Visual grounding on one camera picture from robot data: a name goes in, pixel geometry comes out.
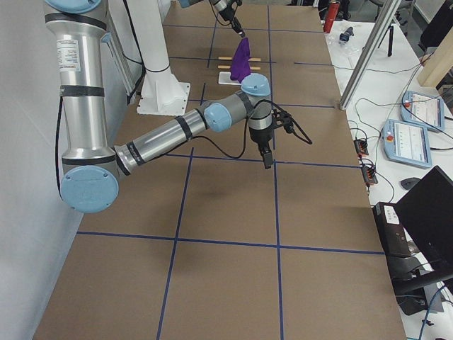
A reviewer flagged black computer mouse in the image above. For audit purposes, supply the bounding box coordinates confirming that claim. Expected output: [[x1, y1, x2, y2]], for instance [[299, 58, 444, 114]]
[[400, 177, 420, 191]]

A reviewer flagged brown paper table cover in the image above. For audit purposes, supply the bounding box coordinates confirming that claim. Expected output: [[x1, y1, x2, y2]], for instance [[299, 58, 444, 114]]
[[35, 5, 406, 339]]

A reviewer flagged white wooden towel rack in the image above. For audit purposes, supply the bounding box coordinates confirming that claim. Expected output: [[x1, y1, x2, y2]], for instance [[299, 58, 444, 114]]
[[217, 56, 261, 86]]

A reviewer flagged purple towel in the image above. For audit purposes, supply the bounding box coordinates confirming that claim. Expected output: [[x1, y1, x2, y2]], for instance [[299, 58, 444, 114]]
[[230, 38, 251, 83]]

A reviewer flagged aluminium frame post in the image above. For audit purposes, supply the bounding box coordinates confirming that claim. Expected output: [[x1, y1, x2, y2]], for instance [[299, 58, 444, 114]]
[[339, 0, 401, 110]]

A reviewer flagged red bottle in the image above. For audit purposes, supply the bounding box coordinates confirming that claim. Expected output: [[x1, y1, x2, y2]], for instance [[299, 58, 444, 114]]
[[323, 1, 340, 33]]

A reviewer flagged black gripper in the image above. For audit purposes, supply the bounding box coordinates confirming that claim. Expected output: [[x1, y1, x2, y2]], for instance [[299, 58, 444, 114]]
[[248, 127, 273, 169], [216, 0, 245, 38]]

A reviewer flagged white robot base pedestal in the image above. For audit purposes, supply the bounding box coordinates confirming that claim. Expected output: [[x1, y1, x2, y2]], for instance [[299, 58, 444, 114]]
[[128, 1, 190, 115]]

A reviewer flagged teach pendant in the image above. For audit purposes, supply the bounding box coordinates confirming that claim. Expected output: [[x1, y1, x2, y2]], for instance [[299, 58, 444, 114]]
[[401, 91, 445, 132], [382, 119, 432, 169]]

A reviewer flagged dark blue folded umbrella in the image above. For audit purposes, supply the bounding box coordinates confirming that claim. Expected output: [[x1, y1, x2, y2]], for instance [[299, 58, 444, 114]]
[[339, 26, 354, 43]]

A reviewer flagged near teach pendant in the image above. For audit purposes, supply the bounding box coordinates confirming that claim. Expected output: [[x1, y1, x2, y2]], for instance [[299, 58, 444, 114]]
[[382, 119, 432, 169]]

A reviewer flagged far teach pendant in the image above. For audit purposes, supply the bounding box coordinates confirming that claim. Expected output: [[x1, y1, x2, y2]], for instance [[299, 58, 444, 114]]
[[401, 91, 445, 132]]

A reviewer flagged black computer box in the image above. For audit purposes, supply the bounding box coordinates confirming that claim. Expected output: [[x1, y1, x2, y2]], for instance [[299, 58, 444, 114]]
[[372, 202, 420, 258]]

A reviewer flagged black monitor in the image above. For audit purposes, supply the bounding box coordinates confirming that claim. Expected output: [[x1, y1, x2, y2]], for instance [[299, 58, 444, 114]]
[[394, 166, 452, 295]]

